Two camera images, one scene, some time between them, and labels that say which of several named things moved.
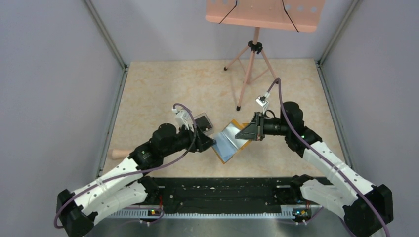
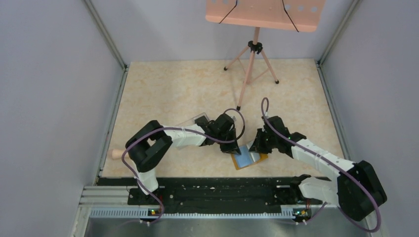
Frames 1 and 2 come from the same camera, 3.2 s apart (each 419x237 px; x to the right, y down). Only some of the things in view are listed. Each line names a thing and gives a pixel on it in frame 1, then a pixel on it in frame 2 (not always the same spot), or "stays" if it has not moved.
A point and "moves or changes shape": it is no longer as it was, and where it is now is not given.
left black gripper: x=203 y=142 -> x=232 y=148
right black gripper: x=255 y=130 -> x=257 y=146
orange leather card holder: x=227 y=144 moves or changes shape
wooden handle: x=117 y=154 stays
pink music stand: x=299 y=15 stays
